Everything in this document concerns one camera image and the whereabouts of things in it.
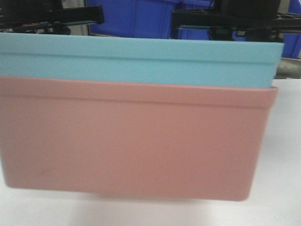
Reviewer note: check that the light blue plastic box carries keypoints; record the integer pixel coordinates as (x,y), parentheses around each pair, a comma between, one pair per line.
(166,61)

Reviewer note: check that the stainless steel shelf rack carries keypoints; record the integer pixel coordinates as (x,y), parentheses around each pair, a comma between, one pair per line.
(288,67)

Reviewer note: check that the blue storage bin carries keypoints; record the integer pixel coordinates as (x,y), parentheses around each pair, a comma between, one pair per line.
(196,28)
(135,18)

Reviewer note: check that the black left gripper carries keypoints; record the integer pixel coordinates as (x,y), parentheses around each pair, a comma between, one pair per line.
(47,16)

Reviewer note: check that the blue storage bin right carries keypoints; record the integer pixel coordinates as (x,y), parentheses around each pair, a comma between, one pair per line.
(196,28)

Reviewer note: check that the pink plastic box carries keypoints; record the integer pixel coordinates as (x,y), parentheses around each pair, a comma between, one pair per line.
(131,139)

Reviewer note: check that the blue storage bin left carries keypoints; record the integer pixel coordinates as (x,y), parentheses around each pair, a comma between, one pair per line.
(135,18)

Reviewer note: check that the blue bin far right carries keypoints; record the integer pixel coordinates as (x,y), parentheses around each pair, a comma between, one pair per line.
(292,46)

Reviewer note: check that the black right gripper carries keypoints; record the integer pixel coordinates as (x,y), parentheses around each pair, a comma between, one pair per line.
(254,20)

